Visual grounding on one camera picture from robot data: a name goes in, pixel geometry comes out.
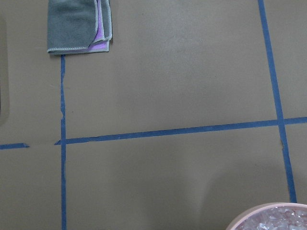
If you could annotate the pink bowl of ice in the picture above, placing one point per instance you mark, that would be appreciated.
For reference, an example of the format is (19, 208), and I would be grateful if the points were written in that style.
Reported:
(272, 216)

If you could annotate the grey purple folded cloth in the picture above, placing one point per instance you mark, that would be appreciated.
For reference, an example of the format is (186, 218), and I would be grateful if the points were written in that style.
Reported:
(78, 26)

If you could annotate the cream bear serving tray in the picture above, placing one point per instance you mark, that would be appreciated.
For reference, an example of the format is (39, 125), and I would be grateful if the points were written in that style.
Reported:
(4, 80)

